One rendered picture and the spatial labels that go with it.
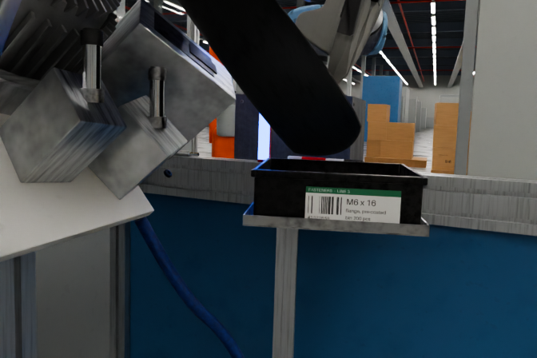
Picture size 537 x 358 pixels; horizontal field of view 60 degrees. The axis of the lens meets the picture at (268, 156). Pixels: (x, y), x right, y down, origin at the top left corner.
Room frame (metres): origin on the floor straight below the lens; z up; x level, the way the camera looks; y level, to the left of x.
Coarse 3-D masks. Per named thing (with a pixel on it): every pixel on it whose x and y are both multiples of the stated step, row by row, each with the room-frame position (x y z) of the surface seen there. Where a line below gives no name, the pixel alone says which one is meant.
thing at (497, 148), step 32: (480, 0) 2.06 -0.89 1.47; (512, 0) 2.01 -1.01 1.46; (480, 32) 2.05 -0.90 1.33; (512, 32) 2.01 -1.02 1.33; (480, 64) 2.05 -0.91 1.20; (512, 64) 2.00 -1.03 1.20; (480, 96) 2.04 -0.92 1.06; (512, 96) 2.00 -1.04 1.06; (480, 128) 2.04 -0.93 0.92; (512, 128) 2.00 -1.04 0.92; (480, 160) 2.04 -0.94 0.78; (512, 160) 1.99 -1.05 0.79
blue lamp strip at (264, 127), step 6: (264, 120) 0.86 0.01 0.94; (264, 126) 0.85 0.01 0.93; (264, 132) 0.85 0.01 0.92; (264, 138) 0.85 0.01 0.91; (258, 144) 0.86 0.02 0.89; (264, 144) 0.85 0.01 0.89; (258, 150) 0.86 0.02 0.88; (264, 150) 0.85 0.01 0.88; (258, 156) 0.86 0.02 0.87; (264, 156) 0.85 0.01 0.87
